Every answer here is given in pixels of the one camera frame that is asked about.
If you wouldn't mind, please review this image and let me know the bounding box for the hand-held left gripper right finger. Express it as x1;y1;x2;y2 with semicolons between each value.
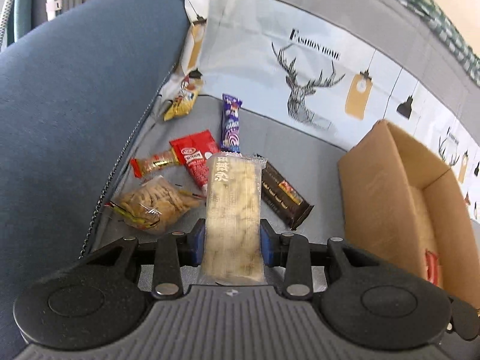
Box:
259;218;380;298

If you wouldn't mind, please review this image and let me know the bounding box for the white braided hose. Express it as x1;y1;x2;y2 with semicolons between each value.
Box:
0;0;24;46

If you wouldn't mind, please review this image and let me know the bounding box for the cardboard box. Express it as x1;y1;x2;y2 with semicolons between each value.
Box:
337;119;480;310

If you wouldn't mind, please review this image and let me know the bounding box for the green checked cloth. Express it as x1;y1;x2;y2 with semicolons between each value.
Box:
360;0;480;83

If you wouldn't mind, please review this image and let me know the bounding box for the long clear cracker packet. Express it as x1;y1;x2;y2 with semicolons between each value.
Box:
198;152;268;286

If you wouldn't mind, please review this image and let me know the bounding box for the red wafer packet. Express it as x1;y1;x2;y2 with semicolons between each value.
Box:
169;130;221;197

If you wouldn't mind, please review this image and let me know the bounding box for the yellow chips packet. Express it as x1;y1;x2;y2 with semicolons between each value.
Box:
163;69;205;122

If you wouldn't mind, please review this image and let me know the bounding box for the clear bag of biscuits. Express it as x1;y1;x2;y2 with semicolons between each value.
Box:
107;175;207;236

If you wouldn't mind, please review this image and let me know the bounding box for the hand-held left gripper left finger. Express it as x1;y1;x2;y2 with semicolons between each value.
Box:
80;220;207;298

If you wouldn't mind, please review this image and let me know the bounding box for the purple snack packet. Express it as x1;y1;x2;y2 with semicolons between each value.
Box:
219;94;244;154

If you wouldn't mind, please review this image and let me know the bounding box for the dark brown chocolate packet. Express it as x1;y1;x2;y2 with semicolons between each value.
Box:
253;154;314;231

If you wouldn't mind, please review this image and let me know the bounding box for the small red gold snack packet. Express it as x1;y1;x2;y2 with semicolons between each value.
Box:
130;148;184;179

